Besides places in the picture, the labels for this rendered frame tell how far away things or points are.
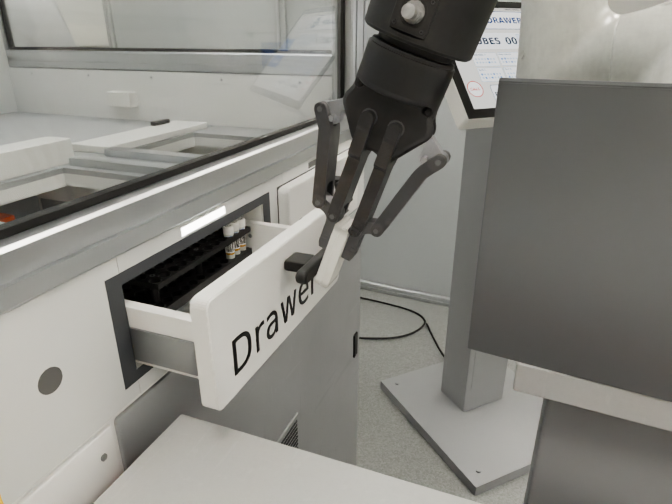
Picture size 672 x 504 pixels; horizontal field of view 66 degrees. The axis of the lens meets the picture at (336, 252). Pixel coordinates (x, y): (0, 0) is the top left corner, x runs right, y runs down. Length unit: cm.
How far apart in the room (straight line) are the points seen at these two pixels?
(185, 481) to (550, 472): 50
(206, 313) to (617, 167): 41
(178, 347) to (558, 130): 42
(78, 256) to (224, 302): 12
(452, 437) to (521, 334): 102
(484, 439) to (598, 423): 93
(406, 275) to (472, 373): 85
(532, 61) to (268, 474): 62
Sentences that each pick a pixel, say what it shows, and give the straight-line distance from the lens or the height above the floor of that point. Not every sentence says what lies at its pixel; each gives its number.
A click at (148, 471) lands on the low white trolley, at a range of 53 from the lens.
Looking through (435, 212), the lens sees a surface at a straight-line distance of 224.
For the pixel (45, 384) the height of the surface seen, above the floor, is 88.
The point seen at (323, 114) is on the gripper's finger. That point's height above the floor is 106.
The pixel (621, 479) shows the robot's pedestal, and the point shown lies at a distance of 80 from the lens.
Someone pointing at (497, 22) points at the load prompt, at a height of 115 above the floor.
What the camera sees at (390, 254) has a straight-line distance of 237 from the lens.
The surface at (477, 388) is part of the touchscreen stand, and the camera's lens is 170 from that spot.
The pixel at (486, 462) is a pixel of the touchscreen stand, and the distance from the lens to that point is 159.
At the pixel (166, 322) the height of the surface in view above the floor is 89.
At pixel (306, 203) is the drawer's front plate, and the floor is 89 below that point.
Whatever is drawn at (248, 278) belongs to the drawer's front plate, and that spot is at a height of 92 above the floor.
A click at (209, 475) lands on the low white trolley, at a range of 51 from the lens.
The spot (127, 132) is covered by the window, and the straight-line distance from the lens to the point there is 51.
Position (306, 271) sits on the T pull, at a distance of 50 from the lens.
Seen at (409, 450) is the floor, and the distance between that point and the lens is 163.
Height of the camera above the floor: 112
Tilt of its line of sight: 23 degrees down
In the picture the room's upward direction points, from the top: straight up
